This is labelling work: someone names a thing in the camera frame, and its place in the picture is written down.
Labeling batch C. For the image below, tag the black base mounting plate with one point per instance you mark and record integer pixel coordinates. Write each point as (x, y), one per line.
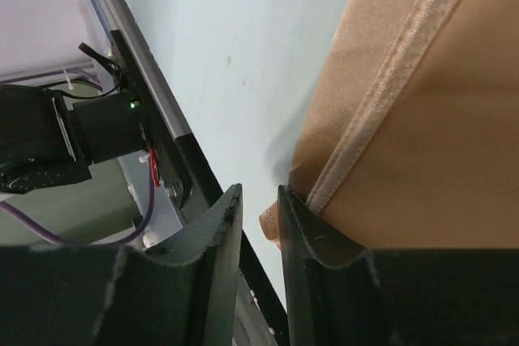
(193, 190)

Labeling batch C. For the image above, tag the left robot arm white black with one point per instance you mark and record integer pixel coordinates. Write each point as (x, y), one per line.
(45, 143)

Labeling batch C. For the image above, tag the aluminium cross rail front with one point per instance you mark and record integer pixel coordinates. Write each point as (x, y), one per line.
(133, 53)

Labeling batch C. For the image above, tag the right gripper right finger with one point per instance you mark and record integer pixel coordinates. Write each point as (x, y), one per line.
(340, 293)

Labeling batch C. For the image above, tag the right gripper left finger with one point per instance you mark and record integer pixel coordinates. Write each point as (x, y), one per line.
(182, 292)

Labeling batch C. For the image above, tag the peach satin napkin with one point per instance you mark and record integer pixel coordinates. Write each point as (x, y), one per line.
(411, 137)

